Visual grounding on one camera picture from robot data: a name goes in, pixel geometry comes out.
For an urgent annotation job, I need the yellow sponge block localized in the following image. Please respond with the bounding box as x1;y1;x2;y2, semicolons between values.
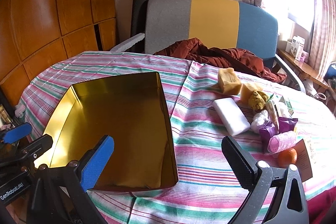
240;82;264;104

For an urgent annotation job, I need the striped pink green blanket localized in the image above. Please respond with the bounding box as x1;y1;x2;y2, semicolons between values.
20;51;336;224

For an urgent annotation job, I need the barcode cracker packet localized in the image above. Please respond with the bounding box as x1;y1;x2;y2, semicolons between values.
265;99;280;130

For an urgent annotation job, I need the brown paper bag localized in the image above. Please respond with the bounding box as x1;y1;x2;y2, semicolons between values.
314;91;328;102

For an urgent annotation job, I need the pink hair roller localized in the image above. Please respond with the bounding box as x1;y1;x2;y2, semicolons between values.
269;131;297;153

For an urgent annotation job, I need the gold metal tin box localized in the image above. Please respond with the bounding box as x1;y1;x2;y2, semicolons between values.
34;72;179;198

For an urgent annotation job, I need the clear plastic ball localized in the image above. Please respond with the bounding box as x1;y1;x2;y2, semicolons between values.
251;110;269;132

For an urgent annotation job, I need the beige paper packet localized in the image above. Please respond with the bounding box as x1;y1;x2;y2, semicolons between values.
306;136;319;164

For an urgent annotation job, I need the purple foil packet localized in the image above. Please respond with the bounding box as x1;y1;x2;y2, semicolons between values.
259;117;298;153

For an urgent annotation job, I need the white foam block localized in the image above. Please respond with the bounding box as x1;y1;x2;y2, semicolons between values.
213;97;251;135

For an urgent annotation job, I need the yellow crumpled cloth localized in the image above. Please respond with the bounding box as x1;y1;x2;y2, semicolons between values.
248;91;269;112

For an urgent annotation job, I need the tall white carton box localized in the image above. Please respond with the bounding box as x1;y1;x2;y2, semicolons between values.
291;36;305;60

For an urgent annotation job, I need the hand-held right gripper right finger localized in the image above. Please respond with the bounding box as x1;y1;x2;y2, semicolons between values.
221;135;310;224

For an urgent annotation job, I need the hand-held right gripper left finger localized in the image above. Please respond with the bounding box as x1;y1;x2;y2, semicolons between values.
26;135;116;224

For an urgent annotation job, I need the grey yellow blue chair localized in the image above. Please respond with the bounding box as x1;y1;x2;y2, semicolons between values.
110;0;306;94

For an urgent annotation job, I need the wooden wardrobe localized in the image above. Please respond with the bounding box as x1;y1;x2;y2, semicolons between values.
0;0;117;98

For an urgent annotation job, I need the orange tangerine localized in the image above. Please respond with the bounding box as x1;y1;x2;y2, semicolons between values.
278;147;298;169

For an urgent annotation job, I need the wooden desk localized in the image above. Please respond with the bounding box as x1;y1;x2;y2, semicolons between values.
277;48;330;90

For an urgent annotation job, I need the large ragged yellow sponge chunk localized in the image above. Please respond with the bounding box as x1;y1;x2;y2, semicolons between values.
218;68;242;95

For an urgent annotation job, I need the brown card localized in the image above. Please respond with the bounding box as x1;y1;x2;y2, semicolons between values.
294;138;314;180

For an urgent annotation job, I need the blue desk lamp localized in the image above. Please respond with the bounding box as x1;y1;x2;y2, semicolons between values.
325;63;336;80

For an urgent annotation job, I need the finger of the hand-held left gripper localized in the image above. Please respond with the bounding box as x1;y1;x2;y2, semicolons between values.
0;122;32;147
16;134;54;161

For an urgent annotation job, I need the yellow label cracker packet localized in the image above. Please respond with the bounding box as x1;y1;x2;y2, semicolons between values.
276;101;292;118

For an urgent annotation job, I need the red-brown padded jacket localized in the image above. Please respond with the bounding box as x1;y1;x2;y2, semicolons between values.
154;38;288;83

